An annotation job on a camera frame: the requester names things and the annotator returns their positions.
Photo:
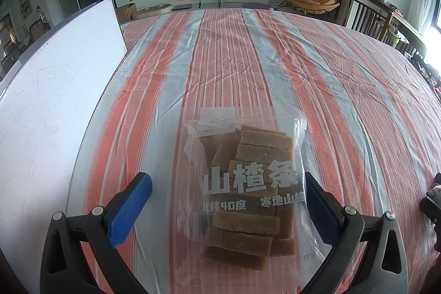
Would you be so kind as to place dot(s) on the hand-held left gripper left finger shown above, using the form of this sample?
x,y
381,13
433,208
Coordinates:
x,y
129,208

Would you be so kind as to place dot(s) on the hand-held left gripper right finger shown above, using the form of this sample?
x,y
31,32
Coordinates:
x,y
325,214

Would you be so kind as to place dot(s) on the clear bag of brown strips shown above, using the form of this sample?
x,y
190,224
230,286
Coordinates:
x,y
248,183

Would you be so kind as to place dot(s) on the white board panel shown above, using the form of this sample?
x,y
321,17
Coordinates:
x,y
51,90

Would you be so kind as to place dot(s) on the green white bucket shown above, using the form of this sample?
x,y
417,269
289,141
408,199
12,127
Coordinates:
x,y
396,35

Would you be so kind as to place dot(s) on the wooden side desk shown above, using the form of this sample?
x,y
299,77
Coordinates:
x,y
410,28

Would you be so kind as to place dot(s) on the striped orange grey tablecloth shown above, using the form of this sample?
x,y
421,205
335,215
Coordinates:
x,y
241,56

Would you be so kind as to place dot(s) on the cardboard box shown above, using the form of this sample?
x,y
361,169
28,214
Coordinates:
x,y
125,12

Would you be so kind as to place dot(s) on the beige oval pet bed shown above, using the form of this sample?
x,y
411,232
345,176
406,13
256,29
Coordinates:
x,y
153,11

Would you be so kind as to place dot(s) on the dark wooden chair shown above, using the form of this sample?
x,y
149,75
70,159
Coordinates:
x,y
365,15

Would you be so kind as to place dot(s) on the grey flat scale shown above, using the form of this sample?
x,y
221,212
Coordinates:
x,y
182,7

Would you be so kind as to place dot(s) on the purple floor mat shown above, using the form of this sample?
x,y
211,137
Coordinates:
x,y
256,5

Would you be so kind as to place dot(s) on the framed wall picture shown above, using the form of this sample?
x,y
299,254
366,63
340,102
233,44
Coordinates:
x,y
23,3

